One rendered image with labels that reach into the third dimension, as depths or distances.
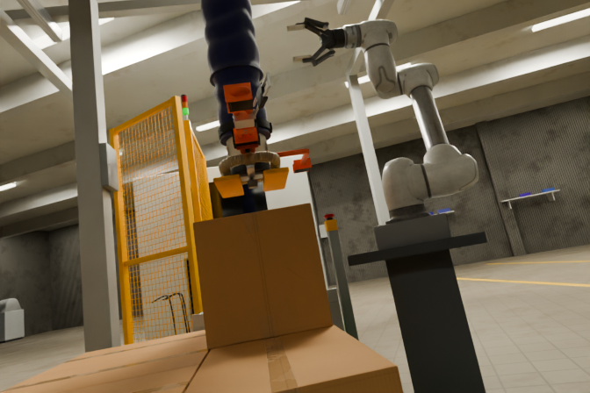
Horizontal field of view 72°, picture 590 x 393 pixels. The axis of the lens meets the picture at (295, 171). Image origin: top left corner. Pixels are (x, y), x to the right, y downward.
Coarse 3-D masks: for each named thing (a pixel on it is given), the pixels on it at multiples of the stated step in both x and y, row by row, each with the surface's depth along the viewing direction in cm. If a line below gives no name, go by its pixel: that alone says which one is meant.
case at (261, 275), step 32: (224, 224) 134; (256, 224) 134; (288, 224) 134; (224, 256) 131; (256, 256) 132; (288, 256) 132; (224, 288) 129; (256, 288) 129; (288, 288) 130; (320, 288) 130; (224, 320) 127; (256, 320) 127; (288, 320) 127; (320, 320) 127
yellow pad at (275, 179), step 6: (276, 168) 154; (282, 168) 154; (288, 168) 155; (264, 174) 153; (270, 174) 154; (276, 174) 155; (282, 174) 157; (264, 180) 162; (270, 180) 164; (276, 180) 166; (282, 180) 168; (264, 186) 174; (270, 186) 176; (276, 186) 178; (282, 186) 180
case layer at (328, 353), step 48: (192, 336) 164; (288, 336) 122; (336, 336) 109; (48, 384) 113; (96, 384) 102; (144, 384) 92; (192, 384) 84; (240, 384) 77; (288, 384) 71; (336, 384) 70; (384, 384) 70
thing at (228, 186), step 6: (216, 180) 151; (222, 180) 152; (228, 180) 152; (234, 180) 153; (240, 180) 155; (216, 186) 158; (222, 186) 160; (228, 186) 162; (234, 186) 164; (240, 186) 165; (222, 192) 171; (228, 192) 173; (234, 192) 175; (240, 192) 177
